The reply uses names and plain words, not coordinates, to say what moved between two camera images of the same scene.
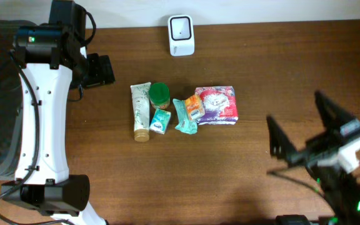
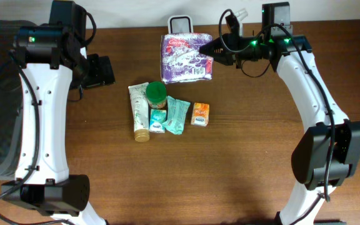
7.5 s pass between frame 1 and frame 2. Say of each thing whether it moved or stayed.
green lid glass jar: moved
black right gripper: moved
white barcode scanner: stayed
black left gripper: stayed
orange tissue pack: moved
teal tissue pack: stayed
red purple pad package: moved
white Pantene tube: stayed
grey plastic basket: stayed
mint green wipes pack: moved
